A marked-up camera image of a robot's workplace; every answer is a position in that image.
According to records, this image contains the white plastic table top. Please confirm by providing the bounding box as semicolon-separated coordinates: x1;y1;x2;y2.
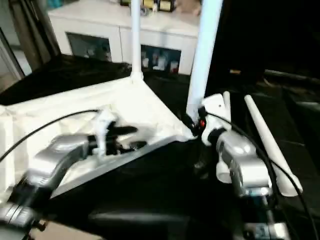
0;75;198;198

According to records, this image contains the white plastic table leg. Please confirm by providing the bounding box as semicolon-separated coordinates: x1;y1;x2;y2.
243;94;304;198
185;0;224;121
215;90;234;184
129;0;145;83

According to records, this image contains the black work mat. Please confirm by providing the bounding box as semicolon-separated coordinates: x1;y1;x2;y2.
0;52;320;240

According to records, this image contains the white sideboard with glass doors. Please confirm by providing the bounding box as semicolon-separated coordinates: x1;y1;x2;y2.
47;0;202;76

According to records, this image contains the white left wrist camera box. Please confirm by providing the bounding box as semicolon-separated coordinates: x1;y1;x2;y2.
90;109;118;160

